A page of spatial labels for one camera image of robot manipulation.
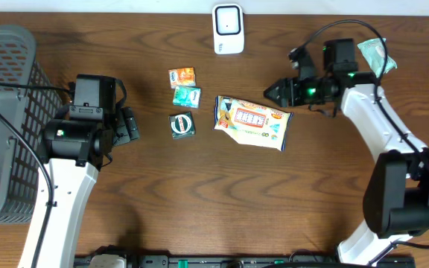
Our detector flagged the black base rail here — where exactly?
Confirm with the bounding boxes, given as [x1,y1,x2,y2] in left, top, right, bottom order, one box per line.
[73,245,416,268]

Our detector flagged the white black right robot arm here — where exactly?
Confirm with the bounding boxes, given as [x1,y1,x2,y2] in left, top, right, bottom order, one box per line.
[264,39,429,266]

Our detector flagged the white barcode scanner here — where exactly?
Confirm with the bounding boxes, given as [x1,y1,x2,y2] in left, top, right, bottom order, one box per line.
[212,3,245,55]

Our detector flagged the light teal packet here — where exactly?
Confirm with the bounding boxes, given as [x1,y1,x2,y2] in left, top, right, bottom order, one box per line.
[357,38,398,77]

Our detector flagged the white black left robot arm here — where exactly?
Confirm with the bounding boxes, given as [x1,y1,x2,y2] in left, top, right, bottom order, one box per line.
[19,107,139,267]

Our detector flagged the orange tissue packet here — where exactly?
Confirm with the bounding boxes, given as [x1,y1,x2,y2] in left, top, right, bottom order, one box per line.
[168,67,196,89]

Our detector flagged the grey plastic mesh basket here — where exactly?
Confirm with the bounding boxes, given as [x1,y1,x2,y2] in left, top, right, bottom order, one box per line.
[0,25,63,224]

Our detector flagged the green Zam-Buk box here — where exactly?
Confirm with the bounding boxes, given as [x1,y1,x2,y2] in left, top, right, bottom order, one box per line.
[169,112,196,139]

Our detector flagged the yellow snack bag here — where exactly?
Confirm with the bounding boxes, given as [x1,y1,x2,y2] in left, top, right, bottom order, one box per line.
[214,95,293,151]

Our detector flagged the teal tissue packet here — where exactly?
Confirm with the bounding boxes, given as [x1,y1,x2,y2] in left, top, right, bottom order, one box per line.
[173,86,201,109]

